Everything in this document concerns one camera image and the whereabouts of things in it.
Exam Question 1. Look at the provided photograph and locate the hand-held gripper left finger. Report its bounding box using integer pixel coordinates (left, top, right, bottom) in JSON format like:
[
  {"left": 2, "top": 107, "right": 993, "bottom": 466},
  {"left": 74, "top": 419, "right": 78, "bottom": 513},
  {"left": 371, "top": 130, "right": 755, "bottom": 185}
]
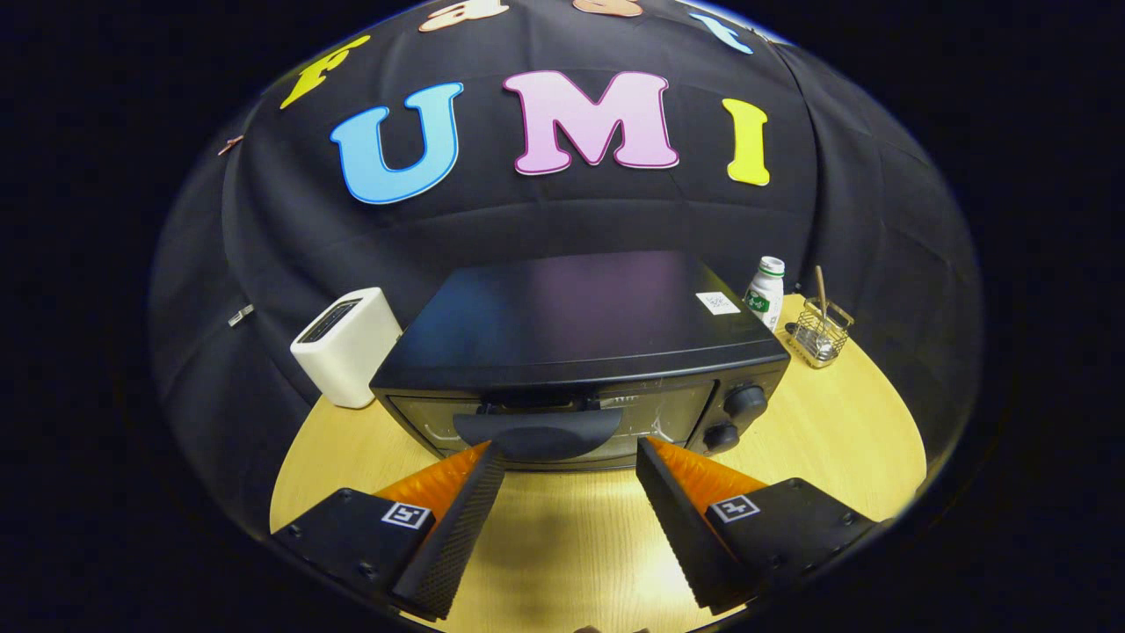
[{"left": 271, "top": 442, "right": 508, "bottom": 621}]

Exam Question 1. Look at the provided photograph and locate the white bottle green label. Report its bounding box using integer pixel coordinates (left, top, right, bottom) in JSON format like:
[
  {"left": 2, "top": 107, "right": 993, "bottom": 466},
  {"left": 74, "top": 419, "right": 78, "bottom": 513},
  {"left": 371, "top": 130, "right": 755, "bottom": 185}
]
[{"left": 744, "top": 256, "right": 786, "bottom": 333}]

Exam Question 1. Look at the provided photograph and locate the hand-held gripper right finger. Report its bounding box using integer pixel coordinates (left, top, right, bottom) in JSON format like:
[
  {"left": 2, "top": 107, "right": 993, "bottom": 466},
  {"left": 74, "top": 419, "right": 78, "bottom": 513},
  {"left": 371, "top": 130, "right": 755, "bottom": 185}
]
[{"left": 635, "top": 437, "right": 880, "bottom": 616}]

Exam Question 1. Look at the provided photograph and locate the white bread toaster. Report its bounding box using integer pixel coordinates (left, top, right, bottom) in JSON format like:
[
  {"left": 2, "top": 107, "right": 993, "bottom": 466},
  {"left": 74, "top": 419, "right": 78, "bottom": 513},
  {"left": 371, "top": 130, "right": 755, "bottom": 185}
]
[{"left": 290, "top": 287, "right": 403, "bottom": 410}]

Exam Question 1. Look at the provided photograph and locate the metal wire basket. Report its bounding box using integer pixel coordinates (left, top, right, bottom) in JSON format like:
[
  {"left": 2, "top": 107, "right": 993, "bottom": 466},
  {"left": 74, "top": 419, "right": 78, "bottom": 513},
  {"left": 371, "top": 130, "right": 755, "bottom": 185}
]
[{"left": 785, "top": 297, "right": 855, "bottom": 368}]

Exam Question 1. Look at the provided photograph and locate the black toaster oven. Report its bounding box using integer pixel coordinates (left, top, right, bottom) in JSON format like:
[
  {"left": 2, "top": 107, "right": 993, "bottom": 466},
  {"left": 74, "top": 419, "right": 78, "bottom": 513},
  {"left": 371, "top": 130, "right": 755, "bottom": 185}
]
[{"left": 369, "top": 251, "right": 792, "bottom": 473}]

